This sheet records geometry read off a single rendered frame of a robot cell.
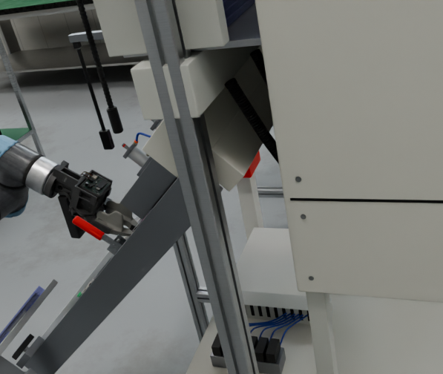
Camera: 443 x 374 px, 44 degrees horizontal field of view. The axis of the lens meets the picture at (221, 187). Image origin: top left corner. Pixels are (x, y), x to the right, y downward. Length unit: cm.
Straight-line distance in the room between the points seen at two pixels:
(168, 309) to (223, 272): 164
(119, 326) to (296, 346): 128
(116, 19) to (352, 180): 36
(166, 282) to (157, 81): 196
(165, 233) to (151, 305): 164
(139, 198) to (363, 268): 37
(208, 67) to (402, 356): 80
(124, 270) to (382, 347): 62
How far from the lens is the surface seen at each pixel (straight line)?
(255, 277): 150
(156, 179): 86
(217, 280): 84
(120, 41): 72
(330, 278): 82
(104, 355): 235
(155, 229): 86
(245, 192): 205
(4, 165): 123
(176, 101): 69
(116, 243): 97
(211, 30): 66
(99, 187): 116
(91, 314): 108
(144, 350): 230
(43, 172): 119
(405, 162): 70
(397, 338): 131
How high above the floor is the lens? 156
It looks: 29 degrees down
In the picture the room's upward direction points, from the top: 12 degrees counter-clockwise
